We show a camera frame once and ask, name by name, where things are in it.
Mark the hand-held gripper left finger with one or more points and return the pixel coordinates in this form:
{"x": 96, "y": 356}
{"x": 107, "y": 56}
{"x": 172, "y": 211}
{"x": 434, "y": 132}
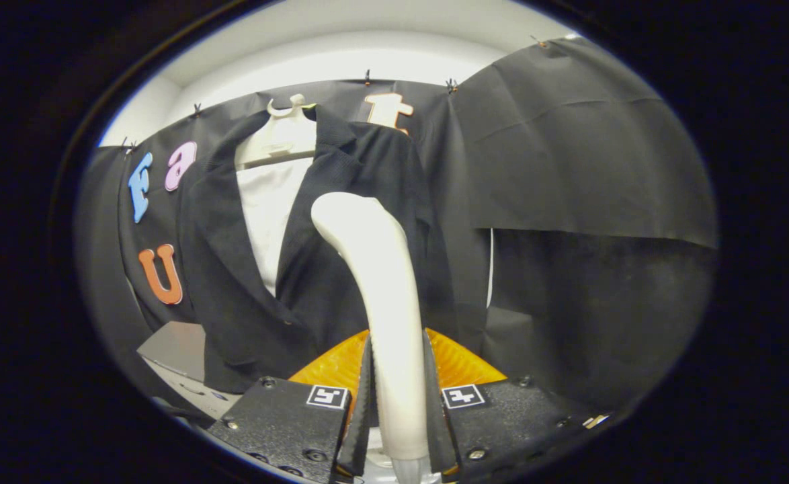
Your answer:
{"x": 357, "y": 417}

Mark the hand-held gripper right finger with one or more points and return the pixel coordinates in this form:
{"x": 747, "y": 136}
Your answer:
{"x": 437, "y": 417}

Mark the white garment steamer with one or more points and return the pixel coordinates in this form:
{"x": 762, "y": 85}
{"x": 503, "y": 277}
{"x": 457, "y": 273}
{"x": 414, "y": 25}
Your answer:
{"x": 391, "y": 302}

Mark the black jacket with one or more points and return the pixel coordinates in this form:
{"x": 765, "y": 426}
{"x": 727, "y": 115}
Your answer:
{"x": 233, "y": 302}

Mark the white clothes hanger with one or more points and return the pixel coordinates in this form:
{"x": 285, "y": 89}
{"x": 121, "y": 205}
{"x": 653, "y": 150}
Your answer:
{"x": 280, "y": 138}

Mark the grey metal cabinet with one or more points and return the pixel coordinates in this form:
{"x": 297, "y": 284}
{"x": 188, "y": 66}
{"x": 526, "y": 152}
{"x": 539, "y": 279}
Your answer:
{"x": 173, "y": 349}

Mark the black backdrop cloth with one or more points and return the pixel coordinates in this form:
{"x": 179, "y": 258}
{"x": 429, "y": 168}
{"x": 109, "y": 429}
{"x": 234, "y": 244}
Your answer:
{"x": 569, "y": 168}

